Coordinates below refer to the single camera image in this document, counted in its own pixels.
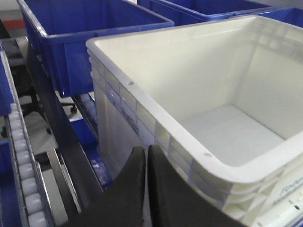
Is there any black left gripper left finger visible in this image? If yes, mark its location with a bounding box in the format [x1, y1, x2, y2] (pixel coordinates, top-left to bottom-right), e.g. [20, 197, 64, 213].
[63, 147, 146, 227]

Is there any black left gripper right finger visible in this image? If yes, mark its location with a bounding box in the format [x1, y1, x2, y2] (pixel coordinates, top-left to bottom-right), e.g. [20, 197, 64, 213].
[148, 145, 242, 227]

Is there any white plastic tote bin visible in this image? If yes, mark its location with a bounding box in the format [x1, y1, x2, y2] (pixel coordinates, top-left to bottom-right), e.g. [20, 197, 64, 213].
[86, 16, 303, 227]

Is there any blue bin shelf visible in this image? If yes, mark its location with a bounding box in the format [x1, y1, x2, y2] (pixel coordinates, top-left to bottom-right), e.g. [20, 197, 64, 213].
[256, 8, 303, 27]
[0, 47, 22, 227]

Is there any blue bin behind tote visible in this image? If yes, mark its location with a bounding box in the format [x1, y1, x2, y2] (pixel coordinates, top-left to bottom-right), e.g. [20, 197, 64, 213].
[18, 0, 174, 97]

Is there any blue bin far rear right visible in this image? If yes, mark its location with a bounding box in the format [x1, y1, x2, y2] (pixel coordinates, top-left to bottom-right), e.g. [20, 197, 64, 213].
[137, 0, 273, 26]

